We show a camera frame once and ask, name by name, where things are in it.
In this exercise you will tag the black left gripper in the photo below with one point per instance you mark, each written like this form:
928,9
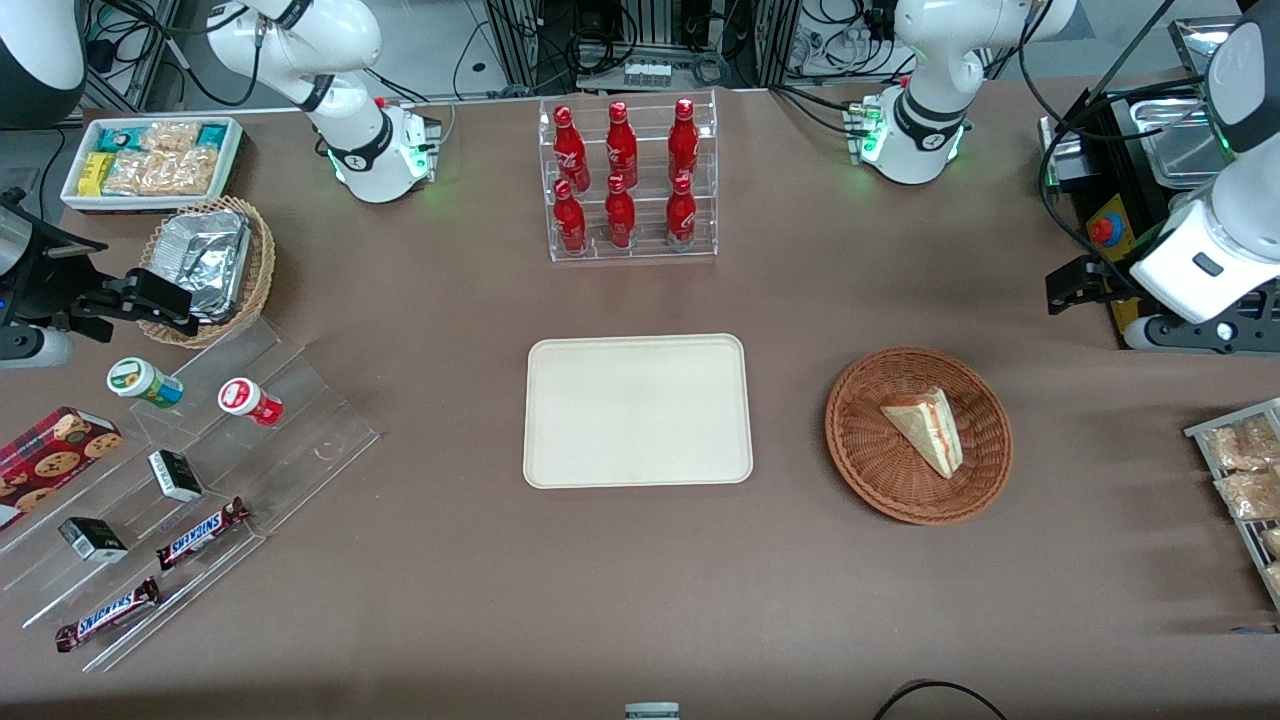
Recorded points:
1106,277

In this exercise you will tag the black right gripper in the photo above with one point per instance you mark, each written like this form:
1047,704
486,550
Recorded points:
42,281

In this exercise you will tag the triangle sandwich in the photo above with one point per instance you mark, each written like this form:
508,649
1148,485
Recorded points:
930,430

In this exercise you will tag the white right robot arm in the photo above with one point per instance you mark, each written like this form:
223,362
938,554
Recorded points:
350,110

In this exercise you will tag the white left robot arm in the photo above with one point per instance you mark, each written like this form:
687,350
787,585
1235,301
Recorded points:
1215,230

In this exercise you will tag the light wicker basket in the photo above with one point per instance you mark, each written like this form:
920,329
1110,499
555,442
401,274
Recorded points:
258,270

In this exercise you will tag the steel tray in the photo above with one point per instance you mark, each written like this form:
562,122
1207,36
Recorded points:
1195,45
1185,140

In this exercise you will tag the round brown wicker basket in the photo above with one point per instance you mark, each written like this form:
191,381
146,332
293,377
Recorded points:
880,460

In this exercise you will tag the right tray of snacks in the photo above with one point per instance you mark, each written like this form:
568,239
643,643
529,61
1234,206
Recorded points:
1250,560

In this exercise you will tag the cream plastic tray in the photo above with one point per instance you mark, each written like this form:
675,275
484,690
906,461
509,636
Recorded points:
637,411

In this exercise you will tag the silver foil container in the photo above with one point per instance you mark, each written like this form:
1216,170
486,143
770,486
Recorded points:
205,255

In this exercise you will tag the green lid cup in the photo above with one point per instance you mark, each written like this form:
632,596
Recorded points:
140,381

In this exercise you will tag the black emergency stop box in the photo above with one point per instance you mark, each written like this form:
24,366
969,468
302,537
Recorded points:
1105,215

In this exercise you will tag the red lid cup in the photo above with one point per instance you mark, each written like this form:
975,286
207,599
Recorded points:
247,400

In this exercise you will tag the clear cracker bag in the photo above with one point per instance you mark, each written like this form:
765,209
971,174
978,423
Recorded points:
165,172
170,136

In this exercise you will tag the yellow snack packet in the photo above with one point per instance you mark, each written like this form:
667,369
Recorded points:
94,173

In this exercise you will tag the white rectangular snack bin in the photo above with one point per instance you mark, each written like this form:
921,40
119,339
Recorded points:
235,160

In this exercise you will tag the clear acrylic stepped display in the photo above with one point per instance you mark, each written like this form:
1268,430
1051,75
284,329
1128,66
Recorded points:
300,400

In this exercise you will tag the small black box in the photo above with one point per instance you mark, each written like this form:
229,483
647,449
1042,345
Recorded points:
92,539
175,475

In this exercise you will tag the teal snack packet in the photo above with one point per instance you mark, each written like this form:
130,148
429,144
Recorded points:
213,135
117,138

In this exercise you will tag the red cookie box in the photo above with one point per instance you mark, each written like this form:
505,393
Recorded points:
50,460

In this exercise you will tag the Snickers chocolate bar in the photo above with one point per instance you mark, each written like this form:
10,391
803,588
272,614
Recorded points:
108,614
200,534

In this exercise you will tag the clear wrapped bread pack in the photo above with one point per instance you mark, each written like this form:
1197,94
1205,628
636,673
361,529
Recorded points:
1250,494
1242,446

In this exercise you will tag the red soda bottle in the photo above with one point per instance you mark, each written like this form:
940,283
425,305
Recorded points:
620,215
569,145
569,218
621,142
681,212
683,138

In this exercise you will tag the clear acrylic bottle rack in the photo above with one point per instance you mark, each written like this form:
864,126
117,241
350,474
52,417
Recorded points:
632,235

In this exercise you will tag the white power strip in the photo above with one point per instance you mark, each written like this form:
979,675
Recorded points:
648,72

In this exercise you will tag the grey white device edge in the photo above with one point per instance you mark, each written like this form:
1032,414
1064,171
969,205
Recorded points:
652,712

